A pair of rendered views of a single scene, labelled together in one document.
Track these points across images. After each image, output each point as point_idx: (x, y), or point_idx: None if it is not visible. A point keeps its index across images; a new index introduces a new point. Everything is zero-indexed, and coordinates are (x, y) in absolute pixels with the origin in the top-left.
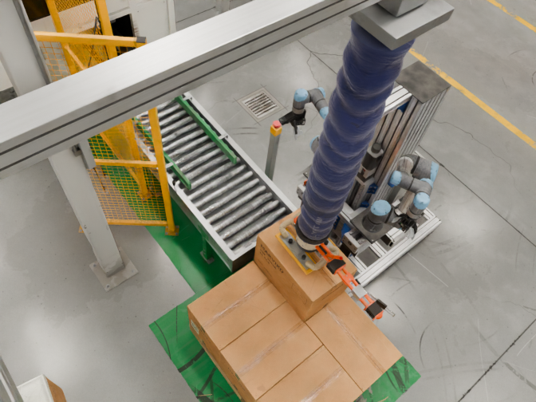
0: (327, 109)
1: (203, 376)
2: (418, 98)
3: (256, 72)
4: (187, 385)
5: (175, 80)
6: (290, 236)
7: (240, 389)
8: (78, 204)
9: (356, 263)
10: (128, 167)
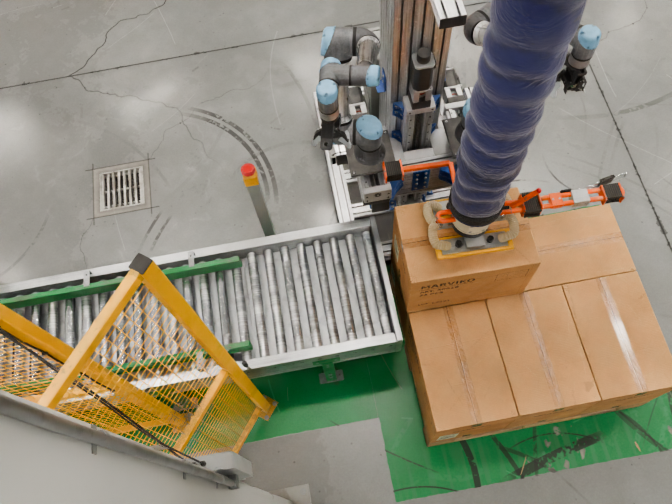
0: (373, 70)
1: (497, 456)
2: None
3: (59, 165)
4: (501, 484)
5: None
6: (449, 240)
7: (557, 415)
8: None
9: (446, 194)
10: (129, 428)
